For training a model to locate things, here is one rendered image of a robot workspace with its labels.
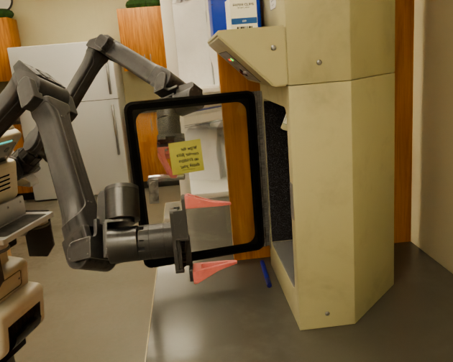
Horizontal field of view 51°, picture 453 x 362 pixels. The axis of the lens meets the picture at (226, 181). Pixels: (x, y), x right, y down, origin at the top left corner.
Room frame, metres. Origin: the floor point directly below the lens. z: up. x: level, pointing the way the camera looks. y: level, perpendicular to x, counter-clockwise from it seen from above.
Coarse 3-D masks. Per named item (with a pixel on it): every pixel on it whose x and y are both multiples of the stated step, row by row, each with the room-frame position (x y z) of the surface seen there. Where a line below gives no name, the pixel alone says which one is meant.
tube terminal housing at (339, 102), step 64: (320, 0) 0.84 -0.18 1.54; (384, 0) 0.95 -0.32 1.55; (320, 64) 0.83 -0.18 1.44; (384, 64) 0.95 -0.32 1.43; (320, 128) 0.83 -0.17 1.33; (384, 128) 0.95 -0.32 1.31; (320, 192) 0.83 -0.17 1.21; (384, 192) 0.95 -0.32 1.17; (320, 256) 0.83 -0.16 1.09; (384, 256) 0.95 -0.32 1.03; (320, 320) 0.83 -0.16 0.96
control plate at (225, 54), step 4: (224, 52) 0.97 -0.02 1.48; (224, 56) 1.04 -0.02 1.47; (228, 56) 0.98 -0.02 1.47; (228, 60) 1.07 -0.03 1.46; (236, 60) 0.93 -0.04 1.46; (232, 64) 1.07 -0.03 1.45; (236, 64) 1.00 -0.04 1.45; (240, 64) 0.93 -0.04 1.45; (236, 68) 1.10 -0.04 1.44; (240, 68) 1.01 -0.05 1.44; (244, 68) 0.93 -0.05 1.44; (248, 72) 0.94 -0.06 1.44; (244, 76) 1.10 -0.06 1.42; (248, 76) 1.03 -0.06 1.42; (252, 76) 0.95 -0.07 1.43; (256, 80) 0.97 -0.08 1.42
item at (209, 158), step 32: (160, 128) 1.09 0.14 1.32; (192, 128) 1.10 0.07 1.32; (224, 128) 1.12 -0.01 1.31; (160, 160) 1.09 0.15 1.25; (192, 160) 1.10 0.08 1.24; (224, 160) 1.12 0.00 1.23; (160, 192) 1.08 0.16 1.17; (192, 192) 1.10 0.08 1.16; (224, 192) 1.12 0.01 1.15; (192, 224) 1.10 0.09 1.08; (224, 224) 1.12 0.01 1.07
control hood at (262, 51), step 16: (224, 32) 0.82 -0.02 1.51; (240, 32) 0.83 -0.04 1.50; (256, 32) 0.83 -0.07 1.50; (272, 32) 0.83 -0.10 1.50; (224, 48) 0.90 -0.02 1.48; (240, 48) 0.83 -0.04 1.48; (256, 48) 0.83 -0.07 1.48; (272, 48) 0.83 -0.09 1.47; (256, 64) 0.83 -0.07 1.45; (272, 64) 0.83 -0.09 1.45; (272, 80) 0.83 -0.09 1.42
